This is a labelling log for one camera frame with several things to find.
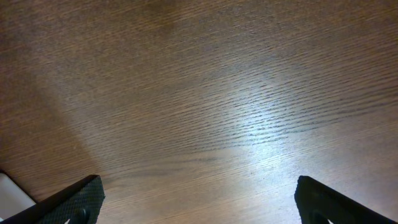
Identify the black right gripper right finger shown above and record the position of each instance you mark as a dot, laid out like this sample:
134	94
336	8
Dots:
319	204

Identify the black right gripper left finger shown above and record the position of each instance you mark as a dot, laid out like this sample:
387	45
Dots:
80	203

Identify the white plastic cutlery tray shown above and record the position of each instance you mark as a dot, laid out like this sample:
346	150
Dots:
13	199

